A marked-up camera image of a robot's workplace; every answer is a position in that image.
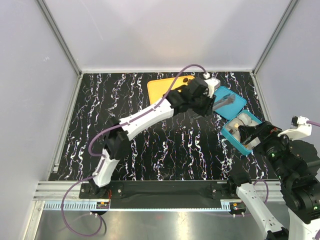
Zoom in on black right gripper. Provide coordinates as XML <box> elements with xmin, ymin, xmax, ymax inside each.
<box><xmin>238</xmin><ymin>119</ymin><xmax>298</xmax><ymax>183</ymax></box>

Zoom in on teal tin box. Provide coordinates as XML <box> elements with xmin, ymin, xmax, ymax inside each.
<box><xmin>221</xmin><ymin>110</ymin><xmax>262</xmax><ymax>156</ymax></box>

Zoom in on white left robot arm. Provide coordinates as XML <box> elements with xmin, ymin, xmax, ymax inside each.
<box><xmin>88</xmin><ymin>77</ymin><xmax>220</xmax><ymax>198</ymax></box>

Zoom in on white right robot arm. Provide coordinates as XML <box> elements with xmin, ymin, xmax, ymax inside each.
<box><xmin>227</xmin><ymin>116</ymin><xmax>320</xmax><ymax>240</ymax></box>

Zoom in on teal tin lid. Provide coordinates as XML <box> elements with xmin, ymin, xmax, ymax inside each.
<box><xmin>214</xmin><ymin>86</ymin><xmax>247</xmax><ymax>120</ymax></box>

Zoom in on orange plastic tray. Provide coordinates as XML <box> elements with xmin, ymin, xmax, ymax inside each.
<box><xmin>147</xmin><ymin>75</ymin><xmax>195</xmax><ymax>105</ymax></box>

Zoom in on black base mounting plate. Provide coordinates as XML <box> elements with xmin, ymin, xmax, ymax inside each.
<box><xmin>79</xmin><ymin>180</ymin><xmax>241</xmax><ymax>210</ymax></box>

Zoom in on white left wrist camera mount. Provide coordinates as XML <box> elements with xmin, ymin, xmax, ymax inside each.
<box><xmin>203</xmin><ymin>72</ymin><xmax>221</xmax><ymax>98</ymax></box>

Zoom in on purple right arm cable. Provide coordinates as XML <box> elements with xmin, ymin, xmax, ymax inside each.
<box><xmin>253</xmin><ymin>119</ymin><xmax>320</xmax><ymax>216</ymax></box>

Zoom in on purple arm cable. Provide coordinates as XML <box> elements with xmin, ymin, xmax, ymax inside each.
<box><xmin>253</xmin><ymin>119</ymin><xmax>320</xmax><ymax>216</ymax></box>
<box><xmin>61</xmin><ymin>64</ymin><xmax>210</xmax><ymax>237</ymax></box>

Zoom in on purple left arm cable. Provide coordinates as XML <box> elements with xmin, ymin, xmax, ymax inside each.
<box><xmin>61</xmin><ymin>64</ymin><xmax>210</xmax><ymax>237</ymax></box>

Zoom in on aluminium cable duct rail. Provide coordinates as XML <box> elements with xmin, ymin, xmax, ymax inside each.
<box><xmin>43</xmin><ymin>201</ymin><xmax>111</xmax><ymax>211</ymax></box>

